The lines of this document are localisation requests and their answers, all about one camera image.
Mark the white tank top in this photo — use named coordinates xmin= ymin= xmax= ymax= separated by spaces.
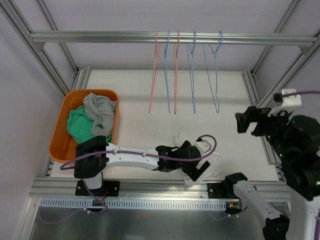
xmin=173 ymin=132 xmax=223 ymax=188

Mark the blue wire hanger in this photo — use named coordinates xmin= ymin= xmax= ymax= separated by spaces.
xmin=202 ymin=31 xmax=224 ymax=114
xmin=163 ymin=30 xmax=171 ymax=114
xmin=186 ymin=31 xmax=197 ymax=114

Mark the grey tank top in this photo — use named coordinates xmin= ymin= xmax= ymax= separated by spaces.
xmin=83 ymin=92 xmax=117 ymax=137

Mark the pink wire hanger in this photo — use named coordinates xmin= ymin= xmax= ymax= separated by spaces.
xmin=173 ymin=30 xmax=180 ymax=115
xmin=148 ymin=32 xmax=161 ymax=114

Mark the green tank top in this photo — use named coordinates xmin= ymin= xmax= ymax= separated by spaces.
xmin=66 ymin=105 xmax=115 ymax=144

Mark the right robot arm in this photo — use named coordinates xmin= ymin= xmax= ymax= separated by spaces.
xmin=218 ymin=106 xmax=320 ymax=240

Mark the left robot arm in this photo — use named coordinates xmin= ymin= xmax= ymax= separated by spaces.
xmin=74 ymin=136 xmax=213 ymax=197

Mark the orange plastic tub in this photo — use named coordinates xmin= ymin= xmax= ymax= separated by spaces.
xmin=48 ymin=89 xmax=120 ymax=163

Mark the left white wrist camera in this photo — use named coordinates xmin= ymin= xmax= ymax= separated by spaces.
xmin=193 ymin=137 xmax=213 ymax=159

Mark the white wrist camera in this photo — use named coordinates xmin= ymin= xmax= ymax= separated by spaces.
xmin=193 ymin=137 xmax=213 ymax=159
xmin=268 ymin=88 xmax=302 ymax=117

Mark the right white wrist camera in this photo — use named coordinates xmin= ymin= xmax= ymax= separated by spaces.
xmin=268 ymin=88 xmax=302 ymax=117

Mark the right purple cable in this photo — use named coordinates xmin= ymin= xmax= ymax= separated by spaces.
xmin=282 ymin=89 xmax=320 ymax=98

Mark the aluminium hanging rail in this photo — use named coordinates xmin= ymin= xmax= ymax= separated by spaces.
xmin=29 ymin=30 xmax=319 ymax=47

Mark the white slotted cable duct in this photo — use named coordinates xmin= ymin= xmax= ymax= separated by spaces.
xmin=39 ymin=198 xmax=227 ymax=211

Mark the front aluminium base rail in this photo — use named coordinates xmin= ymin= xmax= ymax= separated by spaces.
xmin=29 ymin=177 xmax=290 ymax=202

